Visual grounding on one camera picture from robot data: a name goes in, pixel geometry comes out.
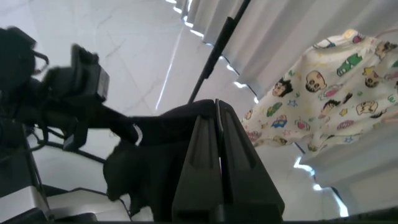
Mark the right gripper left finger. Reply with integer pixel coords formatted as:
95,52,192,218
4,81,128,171
172,114,224,222

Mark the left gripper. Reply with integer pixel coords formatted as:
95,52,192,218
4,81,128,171
42,67,104,152

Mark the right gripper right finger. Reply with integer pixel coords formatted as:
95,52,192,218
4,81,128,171
214,98,285,222

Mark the black t-shirt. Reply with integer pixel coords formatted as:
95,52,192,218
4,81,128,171
102,98,218,223

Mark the cream printed shirt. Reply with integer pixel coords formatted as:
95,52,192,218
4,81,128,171
241,28,398,156

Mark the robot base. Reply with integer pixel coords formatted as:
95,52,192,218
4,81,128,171
0,149,131,224

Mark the black clothes rack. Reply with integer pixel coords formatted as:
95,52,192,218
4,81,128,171
187,0,252,105

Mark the grey partition panel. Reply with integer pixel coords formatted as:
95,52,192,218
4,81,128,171
300,123,398,218

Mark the white curtain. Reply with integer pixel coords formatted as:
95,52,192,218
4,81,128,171
175,0,398,100

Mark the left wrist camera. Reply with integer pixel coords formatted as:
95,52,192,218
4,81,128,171
70,43,110,103

